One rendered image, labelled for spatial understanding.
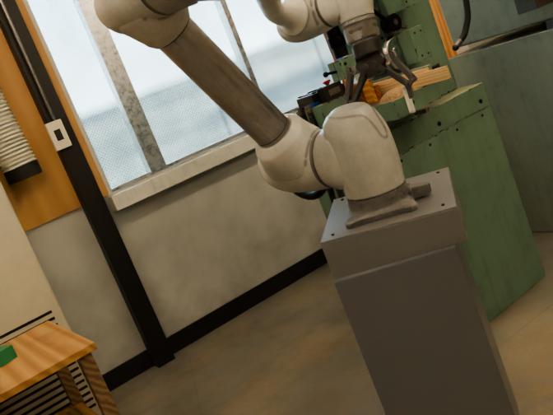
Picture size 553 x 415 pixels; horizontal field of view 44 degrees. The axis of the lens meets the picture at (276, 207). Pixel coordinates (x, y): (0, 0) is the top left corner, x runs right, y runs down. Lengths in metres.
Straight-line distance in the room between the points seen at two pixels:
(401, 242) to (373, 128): 0.28
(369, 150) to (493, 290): 1.15
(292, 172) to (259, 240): 2.00
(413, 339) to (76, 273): 2.02
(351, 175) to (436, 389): 0.57
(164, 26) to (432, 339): 0.95
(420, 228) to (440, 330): 0.25
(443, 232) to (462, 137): 0.96
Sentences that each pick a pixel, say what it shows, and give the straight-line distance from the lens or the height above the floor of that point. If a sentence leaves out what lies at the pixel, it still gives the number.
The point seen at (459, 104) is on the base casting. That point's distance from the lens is 2.58.
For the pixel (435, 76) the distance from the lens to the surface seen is 2.26.
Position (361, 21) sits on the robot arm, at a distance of 1.82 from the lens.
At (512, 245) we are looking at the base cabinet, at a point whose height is 0.19.
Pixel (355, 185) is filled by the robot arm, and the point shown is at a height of 0.80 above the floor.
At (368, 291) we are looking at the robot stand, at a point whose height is 0.55.
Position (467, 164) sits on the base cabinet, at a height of 0.56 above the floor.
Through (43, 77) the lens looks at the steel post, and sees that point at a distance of 3.33.
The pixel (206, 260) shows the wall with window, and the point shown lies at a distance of 3.60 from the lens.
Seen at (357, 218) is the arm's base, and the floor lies 0.72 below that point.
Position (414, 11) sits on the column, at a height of 1.13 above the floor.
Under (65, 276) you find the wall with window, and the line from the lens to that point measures 3.37.
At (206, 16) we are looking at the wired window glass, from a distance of 3.85.
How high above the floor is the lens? 1.13
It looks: 11 degrees down
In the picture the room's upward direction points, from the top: 22 degrees counter-clockwise
